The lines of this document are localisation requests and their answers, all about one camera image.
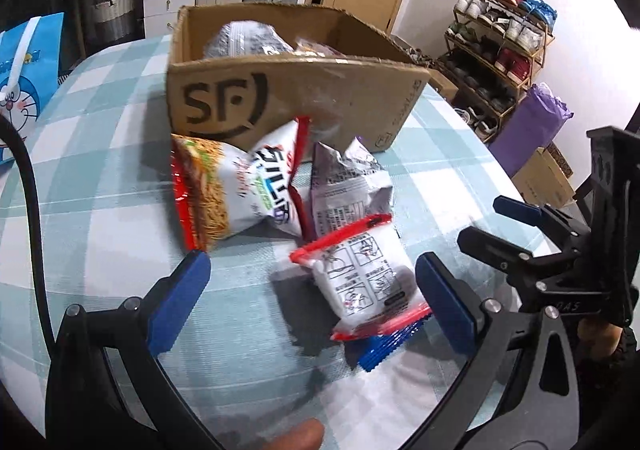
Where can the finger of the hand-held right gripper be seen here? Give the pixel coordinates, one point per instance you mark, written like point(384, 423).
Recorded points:
point(495, 245)
point(520, 211)

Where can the person's right hand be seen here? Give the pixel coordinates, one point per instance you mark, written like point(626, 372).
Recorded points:
point(597, 340)

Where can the wooden shoe rack with shoes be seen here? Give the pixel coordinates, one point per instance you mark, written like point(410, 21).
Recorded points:
point(510, 60)

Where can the purple bag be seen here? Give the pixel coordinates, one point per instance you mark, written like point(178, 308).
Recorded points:
point(530, 130)

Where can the brown cardboard box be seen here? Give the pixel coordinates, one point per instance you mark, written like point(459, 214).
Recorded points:
point(320, 95)

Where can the white red-edged snack packet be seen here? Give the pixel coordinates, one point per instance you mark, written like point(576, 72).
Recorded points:
point(365, 275)

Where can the printed cardboard floor box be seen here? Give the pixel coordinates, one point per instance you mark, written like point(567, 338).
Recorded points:
point(545, 180)

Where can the grey snack bag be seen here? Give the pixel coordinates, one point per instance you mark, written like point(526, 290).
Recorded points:
point(345, 190)

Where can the person's left hand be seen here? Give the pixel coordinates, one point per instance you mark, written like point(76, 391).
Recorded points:
point(295, 437)

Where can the blue snack packet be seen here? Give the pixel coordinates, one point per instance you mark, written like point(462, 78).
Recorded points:
point(385, 352)

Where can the white noodle snack bag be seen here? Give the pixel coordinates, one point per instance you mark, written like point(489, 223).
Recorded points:
point(225, 185)

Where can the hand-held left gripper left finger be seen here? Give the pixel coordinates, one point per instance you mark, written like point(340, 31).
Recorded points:
point(180, 302)

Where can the blue cartoon tote bag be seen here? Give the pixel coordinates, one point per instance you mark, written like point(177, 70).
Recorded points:
point(30, 80)

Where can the wicker basket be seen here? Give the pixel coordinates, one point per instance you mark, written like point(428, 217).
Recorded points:
point(114, 7)

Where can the small plain cardboard box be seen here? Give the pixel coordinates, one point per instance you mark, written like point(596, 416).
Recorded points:
point(444, 85)

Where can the silver triangular snack bag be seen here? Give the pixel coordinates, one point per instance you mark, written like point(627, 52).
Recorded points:
point(245, 40)

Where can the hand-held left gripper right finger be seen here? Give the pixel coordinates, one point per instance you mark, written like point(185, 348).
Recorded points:
point(445, 305)

